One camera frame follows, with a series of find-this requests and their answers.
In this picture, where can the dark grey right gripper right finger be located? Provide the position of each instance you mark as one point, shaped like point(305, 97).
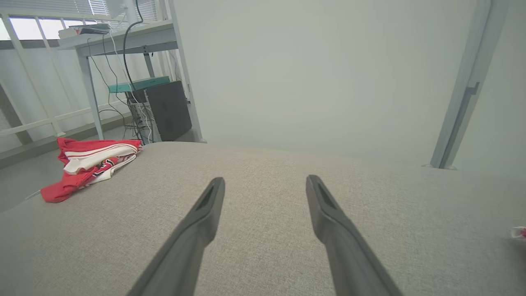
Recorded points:
point(349, 255)

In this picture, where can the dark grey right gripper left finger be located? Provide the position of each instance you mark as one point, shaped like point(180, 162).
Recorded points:
point(185, 246)

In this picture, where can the red shirt with white sleeves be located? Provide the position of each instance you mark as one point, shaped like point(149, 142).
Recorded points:
point(70, 185)

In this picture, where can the red Bulls 23 shorts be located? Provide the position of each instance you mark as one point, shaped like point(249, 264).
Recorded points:
point(520, 233)

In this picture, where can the black computer tower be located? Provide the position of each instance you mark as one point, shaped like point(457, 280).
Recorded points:
point(168, 111)

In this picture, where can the flat teal box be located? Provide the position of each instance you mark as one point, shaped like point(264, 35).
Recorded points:
point(144, 84)

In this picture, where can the wide white partition panel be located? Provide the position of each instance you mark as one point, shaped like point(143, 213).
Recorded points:
point(328, 74)

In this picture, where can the white window railing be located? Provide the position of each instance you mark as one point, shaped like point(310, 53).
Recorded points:
point(53, 120)

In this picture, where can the narrow white partition panel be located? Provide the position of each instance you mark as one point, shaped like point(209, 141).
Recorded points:
point(505, 123)

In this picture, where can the grey metal desk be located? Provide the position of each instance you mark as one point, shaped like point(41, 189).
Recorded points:
point(131, 39)

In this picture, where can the stack of books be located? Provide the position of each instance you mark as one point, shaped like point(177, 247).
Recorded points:
point(84, 31)

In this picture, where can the white monitor stand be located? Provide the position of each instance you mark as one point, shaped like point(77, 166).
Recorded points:
point(131, 12)

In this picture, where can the white window blind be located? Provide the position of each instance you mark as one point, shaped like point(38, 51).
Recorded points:
point(49, 5)

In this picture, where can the grey single partition post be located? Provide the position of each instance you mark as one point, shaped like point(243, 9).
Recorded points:
point(187, 82)

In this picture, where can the grey double partition post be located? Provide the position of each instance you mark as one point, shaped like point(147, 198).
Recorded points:
point(462, 74)

